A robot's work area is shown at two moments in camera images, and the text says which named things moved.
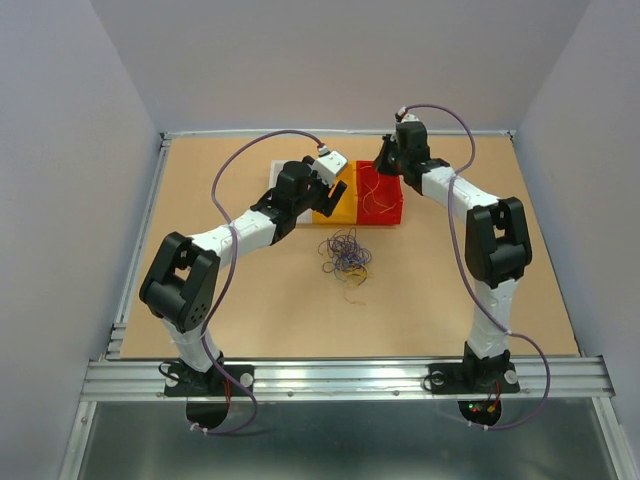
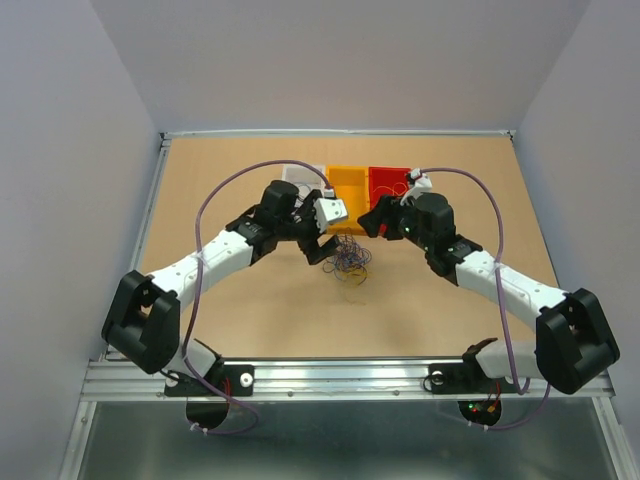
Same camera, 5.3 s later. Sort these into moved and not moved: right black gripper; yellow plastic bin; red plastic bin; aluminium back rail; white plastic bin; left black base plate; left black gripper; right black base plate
Moved: yellow plastic bin; right black gripper; red plastic bin; left black gripper; white plastic bin
Not moved: left black base plate; right black base plate; aluminium back rail
